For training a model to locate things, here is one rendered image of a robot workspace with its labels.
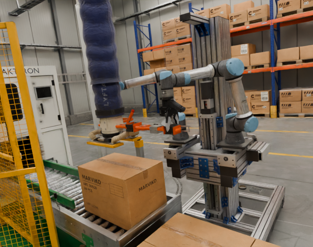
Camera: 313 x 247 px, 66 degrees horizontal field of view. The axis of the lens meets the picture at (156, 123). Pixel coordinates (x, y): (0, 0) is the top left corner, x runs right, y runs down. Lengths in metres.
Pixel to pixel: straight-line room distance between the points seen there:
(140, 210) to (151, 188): 0.18
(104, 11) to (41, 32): 9.95
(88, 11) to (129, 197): 1.30
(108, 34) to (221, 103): 1.05
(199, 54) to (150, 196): 1.24
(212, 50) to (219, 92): 0.35
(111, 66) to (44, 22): 10.22
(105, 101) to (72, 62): 10.44
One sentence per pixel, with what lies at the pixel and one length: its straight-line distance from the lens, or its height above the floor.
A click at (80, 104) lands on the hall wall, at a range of 12.19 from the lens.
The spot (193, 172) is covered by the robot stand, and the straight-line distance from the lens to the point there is 2.16.
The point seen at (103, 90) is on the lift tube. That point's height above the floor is 1.55.
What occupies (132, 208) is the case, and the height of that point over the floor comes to 0.73.
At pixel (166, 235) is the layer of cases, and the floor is 0.54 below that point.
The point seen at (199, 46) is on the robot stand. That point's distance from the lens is 2.17.
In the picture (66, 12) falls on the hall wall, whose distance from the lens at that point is 12.70.
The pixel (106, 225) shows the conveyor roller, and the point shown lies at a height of 0.54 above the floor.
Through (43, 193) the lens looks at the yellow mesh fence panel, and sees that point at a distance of 2.19.
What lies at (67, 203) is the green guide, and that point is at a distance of 2.39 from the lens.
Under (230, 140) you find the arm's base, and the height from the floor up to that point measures 1.07.
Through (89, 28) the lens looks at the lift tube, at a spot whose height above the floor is 1.98.
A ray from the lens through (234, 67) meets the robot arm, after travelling 1.67.
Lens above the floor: 1.58
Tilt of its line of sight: 10 degrees down
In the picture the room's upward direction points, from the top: 6 degrees counter-clockwise
